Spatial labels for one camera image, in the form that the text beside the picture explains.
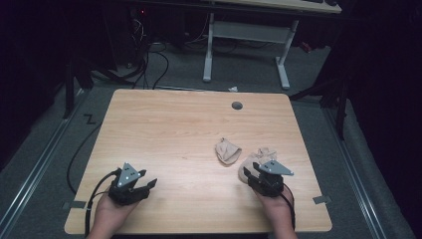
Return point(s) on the white-legged desk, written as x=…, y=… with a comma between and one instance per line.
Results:
x=249, y=31

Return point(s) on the person's right hand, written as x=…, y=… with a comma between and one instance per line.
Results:
x=277, y=207

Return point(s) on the black metal stand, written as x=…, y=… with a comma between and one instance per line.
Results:
x=335, y=96
x=71, y=86

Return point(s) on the grey table grommet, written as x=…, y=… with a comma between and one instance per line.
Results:
x=237, y=105

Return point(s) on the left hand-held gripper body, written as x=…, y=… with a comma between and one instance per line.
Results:
x=127, y=191

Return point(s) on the metal floor rail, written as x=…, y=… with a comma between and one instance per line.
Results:
x=36, y=166
x=355, y=172

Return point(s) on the person's left hand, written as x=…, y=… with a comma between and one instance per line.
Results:
x=112, y=212

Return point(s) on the grey tape piece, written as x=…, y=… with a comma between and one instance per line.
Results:
x=75, y=204
x=321, y=199

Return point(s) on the beige sock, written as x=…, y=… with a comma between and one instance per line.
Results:
x=228, y=152
x=253, y=159

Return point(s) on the white crumpled paper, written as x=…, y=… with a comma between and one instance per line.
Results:
x=233, y=89

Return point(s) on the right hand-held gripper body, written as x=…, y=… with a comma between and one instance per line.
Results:
x=270, y=181

